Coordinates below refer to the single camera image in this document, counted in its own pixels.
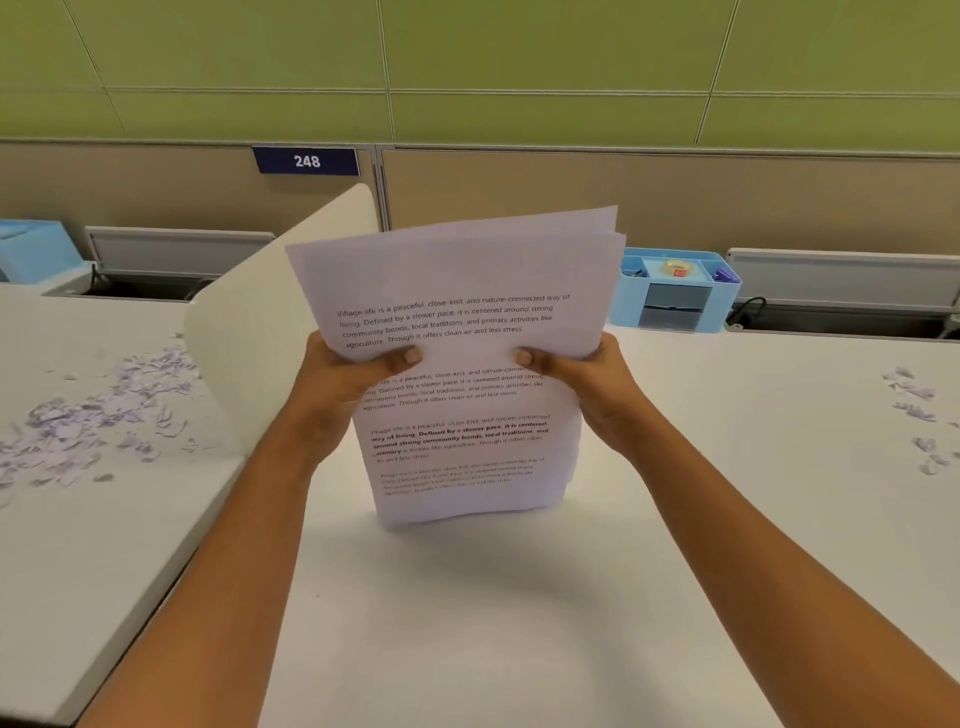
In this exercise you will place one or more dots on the person's right hand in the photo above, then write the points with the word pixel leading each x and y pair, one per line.
pixel 600 397

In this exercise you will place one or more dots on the person's left hand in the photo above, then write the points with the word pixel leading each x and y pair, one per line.
pixel 330 405

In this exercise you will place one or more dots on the gathered printed sheet bundle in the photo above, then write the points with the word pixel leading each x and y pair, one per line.
pixel 465 405

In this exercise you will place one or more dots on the clear tape roll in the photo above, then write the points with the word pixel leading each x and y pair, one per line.
pixel 669 266

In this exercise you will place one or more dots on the purple stapler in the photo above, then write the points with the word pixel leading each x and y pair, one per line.
pixel 724 275

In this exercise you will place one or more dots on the heap of paper scraps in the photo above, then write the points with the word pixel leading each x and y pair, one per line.
pixel 911 386
pixel 97 405

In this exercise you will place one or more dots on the person's left forearm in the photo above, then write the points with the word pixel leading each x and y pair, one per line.
pixel 202 600

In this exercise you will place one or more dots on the white desk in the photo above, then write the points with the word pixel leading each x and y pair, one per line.
pixel 787 487
pixel 90 600

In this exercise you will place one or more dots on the white side divider panel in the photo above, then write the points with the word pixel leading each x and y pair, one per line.
pixel 247 337

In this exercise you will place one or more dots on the beige partition panel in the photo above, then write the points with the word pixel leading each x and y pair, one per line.
pixel 127 187
pixel 675 191

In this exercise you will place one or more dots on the blue number sign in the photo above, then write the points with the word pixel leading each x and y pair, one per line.
pixel 277 160

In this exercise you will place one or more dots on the grey partition post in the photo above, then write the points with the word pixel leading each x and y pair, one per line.
pixel 379 187

